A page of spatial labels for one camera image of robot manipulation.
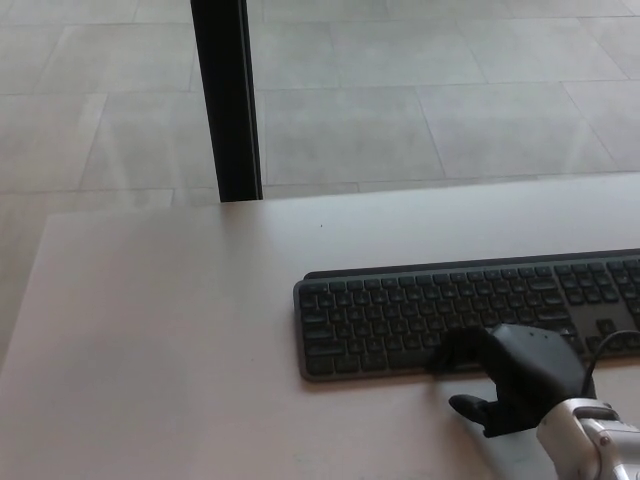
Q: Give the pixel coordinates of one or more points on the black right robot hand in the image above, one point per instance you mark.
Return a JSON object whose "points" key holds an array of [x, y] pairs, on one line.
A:
{"points": [[530, 370]]}

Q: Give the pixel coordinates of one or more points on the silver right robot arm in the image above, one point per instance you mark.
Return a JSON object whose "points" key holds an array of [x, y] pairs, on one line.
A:
{"points": [[590, 440]]}

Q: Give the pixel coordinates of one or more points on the black metal post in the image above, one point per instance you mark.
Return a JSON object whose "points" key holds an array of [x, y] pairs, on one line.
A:
{"points": [[225, 100]]}

